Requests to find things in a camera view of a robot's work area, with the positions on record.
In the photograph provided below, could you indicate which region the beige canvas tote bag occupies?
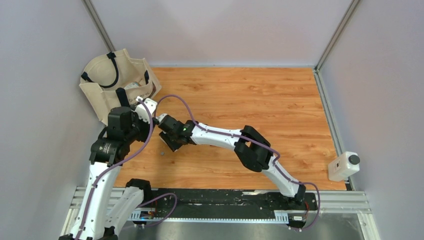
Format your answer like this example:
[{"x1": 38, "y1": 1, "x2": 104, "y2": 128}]
[{"x1": 79, "y1": 48, "x2": 162, "y2": 125}]

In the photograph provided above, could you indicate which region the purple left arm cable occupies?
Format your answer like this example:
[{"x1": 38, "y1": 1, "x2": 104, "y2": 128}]
[{"x1": 74, "y1": 99, "x2": 178, "y2": 240}]

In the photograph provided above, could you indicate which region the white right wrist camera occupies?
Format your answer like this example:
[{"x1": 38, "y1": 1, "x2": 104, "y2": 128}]
[{"x1": 156, "y1": 113, "x2": 168, "y2": 124}]

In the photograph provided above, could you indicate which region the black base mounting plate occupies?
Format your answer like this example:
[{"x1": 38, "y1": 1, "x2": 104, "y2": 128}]
[{"x1": 129, "y1": 188, "x2": 318, "y2": 228}]

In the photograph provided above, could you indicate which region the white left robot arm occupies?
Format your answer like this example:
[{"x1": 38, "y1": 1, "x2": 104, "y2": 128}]
[{"x1": 59, "y1": 101, "x2": 158, "y2": 240}]

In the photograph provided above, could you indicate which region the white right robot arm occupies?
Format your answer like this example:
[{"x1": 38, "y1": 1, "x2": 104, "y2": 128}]
[{"x1": 154, "y1": 113, "x2": 306, "y2": 210}]

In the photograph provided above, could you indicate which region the white box with black knob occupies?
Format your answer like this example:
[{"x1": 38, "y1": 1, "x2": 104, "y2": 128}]
[{"x1": 327, "y1": 151, "x2": 361, "y2": 182}]

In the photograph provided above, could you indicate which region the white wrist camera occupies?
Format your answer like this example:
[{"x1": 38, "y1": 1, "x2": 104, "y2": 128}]
[
  {"x1": 134, "y1": 96, "x2": 158, "y2": 123},
  {"x1": 156, "y1": 113, "x2": 168, "y2": 124}
]

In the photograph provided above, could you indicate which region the aluminium frame rail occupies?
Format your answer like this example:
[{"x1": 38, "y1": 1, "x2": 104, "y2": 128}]
[{"x1": 71, "y1": 186, "x2": 372, "y2": 224}]

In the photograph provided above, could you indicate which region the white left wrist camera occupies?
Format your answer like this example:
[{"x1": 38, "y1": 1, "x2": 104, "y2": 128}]
[{"x1": 134, "y1": 96, "x2": 158, "y2": 123}]

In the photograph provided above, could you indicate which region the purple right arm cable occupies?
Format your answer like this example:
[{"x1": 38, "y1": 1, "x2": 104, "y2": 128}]
[{"x1": 155, "y1": 94, "x2": 323, "y2": 232}]

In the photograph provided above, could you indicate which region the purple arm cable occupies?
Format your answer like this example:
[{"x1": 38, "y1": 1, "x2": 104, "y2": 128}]
[
  {"x1": 155, "y1": 94, "x2": 323, "y2": 232},
  {"x1": 74, "y1": 99, "x2": 178, "y2": 240}
]

